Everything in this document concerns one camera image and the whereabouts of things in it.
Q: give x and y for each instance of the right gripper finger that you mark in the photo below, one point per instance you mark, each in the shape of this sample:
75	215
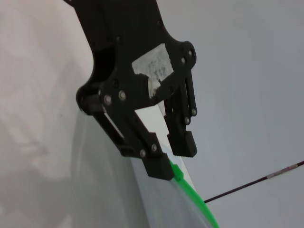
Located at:
183	140
142	142

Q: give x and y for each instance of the green zipper slider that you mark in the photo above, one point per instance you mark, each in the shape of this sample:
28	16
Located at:
177	172

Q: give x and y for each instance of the clear green-zip document bag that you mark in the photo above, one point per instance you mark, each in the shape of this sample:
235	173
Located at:
118	190

